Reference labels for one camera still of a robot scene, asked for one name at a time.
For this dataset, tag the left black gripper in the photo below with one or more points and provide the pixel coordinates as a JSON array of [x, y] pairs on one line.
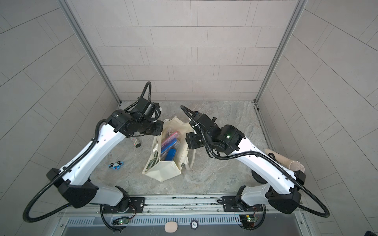
[[159, 128]]

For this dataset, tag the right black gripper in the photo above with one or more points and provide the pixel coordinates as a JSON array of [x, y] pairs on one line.
[[191, 140]]

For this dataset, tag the pink compass set case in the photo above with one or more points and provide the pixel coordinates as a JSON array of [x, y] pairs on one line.
[[170, 138]]

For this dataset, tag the cream canvas floral tote bag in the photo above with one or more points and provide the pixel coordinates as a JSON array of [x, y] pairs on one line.
[[161, 170]]

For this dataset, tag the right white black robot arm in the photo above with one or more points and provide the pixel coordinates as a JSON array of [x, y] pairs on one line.
[[284, 189]]

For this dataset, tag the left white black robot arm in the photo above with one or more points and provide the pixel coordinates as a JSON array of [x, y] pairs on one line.
[[73, 179]]

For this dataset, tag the blue compass set case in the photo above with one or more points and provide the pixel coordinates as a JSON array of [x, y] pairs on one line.
[[166, 147]]

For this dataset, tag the blue toy car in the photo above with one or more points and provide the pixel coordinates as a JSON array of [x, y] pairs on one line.
[[116, 165]]

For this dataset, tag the black microphone stand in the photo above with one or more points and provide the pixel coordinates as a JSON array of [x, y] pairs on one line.
[[258, 178]]

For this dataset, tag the pink round pad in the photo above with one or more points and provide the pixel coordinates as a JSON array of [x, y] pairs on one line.
[[171, 227]]

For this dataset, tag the right green circuit board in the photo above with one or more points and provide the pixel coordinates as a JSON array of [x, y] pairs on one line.
[[247, 221]]

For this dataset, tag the green circuit board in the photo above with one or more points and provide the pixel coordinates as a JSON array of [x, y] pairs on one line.
[[122, 221], [247, 221]]

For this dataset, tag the left green circuit board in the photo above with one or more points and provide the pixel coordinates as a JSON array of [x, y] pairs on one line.
[[122, 221]]

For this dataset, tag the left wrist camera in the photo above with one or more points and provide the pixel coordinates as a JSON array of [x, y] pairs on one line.
[[147, 110]]

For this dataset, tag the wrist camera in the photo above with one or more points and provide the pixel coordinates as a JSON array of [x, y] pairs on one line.
[[203, 121], [147, 110]]

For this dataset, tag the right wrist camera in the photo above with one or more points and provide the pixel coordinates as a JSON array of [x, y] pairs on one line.
[[203, 121]]

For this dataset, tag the aluminium rail frame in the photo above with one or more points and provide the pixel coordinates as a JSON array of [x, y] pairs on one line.
[[179, 204]]

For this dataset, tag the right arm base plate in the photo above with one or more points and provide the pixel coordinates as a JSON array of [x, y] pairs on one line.
[[236, 203]]

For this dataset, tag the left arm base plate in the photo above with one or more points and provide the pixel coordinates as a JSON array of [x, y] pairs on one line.
[[130, 205]]

